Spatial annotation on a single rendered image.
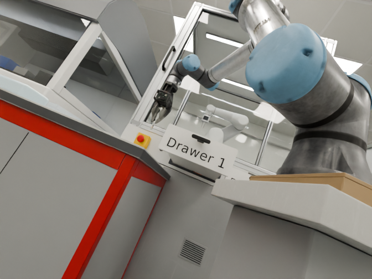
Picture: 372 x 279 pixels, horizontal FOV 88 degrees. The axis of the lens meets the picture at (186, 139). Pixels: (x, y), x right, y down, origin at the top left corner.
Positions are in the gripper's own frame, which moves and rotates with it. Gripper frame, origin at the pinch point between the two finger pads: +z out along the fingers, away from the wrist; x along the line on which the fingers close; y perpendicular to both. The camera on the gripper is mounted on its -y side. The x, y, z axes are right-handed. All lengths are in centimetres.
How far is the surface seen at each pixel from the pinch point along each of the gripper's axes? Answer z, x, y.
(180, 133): 6.3, 18.9, 16.7
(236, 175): 7, 47, -17
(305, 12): -184, 62, -67
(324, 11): -184, 78, -63
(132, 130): 5.9, -16.6, -14.9
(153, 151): 12.2, 0.4, -16.0
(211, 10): -98, -7, -16
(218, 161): 10.8, 36.5, 15.6
